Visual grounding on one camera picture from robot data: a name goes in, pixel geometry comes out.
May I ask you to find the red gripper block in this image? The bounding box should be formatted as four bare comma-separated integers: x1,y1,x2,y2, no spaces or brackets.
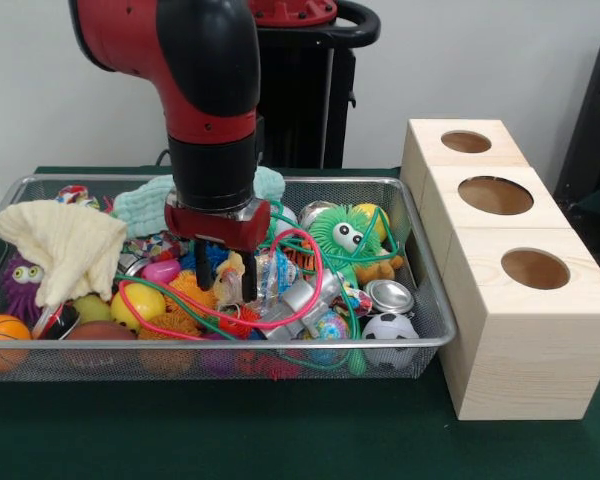
163,192,272,303

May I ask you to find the clear bottle with blue label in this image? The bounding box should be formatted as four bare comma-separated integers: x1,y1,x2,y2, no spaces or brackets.
214,252,301,316

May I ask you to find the mint green cloth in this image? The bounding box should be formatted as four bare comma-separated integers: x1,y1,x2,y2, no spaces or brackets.
113,167,286,236

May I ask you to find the wooden box with three holes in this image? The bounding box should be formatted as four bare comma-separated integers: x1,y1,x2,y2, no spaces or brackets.
398,118,600,422

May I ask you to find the silver robot toy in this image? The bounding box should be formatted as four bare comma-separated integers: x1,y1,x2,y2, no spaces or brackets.
259,272,344,341

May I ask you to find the green spiky monster toy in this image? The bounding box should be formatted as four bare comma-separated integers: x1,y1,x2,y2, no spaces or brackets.
309,204,389,266

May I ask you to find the brown teddy bear toy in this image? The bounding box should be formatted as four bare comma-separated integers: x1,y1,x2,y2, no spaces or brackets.
355,254,405,285

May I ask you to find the yellow ball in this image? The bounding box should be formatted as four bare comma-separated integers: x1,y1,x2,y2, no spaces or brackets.
354,202,391,234

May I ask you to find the dark green table cloth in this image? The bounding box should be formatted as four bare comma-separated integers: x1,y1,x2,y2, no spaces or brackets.
0,165,600,480

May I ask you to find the cream yellow cloth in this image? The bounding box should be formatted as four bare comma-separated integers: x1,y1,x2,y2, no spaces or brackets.
0,202,129,307

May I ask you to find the crushed silver can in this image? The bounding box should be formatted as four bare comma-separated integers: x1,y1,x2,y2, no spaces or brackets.
363,279,415,316

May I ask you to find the black and white soccer ball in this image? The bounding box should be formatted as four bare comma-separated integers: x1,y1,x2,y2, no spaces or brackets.
360,312,420,371

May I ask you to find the purple spiky monster toy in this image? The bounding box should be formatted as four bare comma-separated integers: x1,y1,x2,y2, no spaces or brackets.
2,252,44,321

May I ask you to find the orange basketball toy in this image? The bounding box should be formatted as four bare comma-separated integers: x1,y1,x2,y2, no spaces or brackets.
0,314,32,374

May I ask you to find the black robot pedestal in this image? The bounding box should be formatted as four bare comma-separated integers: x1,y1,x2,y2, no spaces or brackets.
249,0,381,170

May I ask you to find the shallow wire mesh bin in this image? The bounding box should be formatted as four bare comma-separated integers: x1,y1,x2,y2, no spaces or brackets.
0,174,457,385

